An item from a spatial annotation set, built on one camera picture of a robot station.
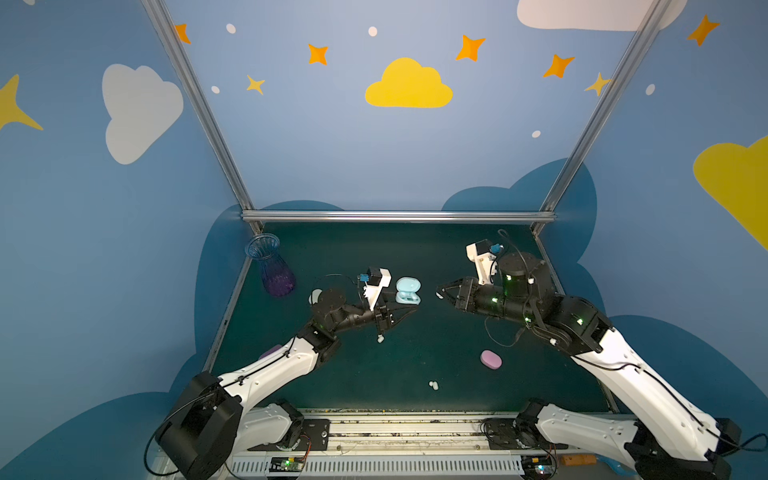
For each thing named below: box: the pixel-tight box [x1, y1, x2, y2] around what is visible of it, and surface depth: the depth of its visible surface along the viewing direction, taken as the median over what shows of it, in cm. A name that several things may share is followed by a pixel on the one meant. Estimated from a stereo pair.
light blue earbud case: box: [395, 276, 422, 305], surface depth 70 cm
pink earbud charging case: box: [480, 350, 503, 370], surface depth 87 cm
